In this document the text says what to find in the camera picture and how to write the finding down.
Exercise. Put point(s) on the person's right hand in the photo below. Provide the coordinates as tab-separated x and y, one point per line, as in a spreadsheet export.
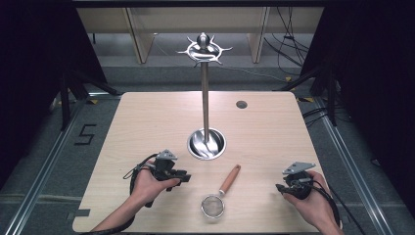
313	202

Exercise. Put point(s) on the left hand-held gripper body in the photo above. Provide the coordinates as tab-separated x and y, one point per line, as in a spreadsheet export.
164	164

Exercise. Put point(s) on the metal utensil hook stand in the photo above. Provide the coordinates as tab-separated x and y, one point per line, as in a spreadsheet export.
205	107

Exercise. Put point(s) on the person's left hand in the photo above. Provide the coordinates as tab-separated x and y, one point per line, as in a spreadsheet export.
148	187

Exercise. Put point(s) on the aluminium floor rail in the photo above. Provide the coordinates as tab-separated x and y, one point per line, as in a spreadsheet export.
42	169
352	169

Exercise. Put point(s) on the black curtain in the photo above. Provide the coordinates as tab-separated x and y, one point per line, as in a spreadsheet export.
375	81
32	81

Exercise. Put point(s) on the black tripod stand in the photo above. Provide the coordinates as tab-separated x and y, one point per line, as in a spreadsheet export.
329	91
67	98

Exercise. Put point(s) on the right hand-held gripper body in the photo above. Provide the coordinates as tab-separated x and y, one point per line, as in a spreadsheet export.
298	182

